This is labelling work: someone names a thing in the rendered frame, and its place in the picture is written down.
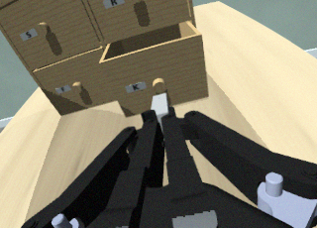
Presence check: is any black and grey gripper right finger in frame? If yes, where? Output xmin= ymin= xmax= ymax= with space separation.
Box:
xmin=159 ymin=93 xmax=317 ymax=228

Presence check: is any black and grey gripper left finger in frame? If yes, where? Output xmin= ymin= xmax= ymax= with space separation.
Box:
xmin=21 ymin=95 xmax=165 ymax=228

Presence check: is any small wooden chest of drawers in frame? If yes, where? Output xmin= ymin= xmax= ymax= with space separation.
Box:
xmin=0 ymin=0 xmax=196 ymax=116

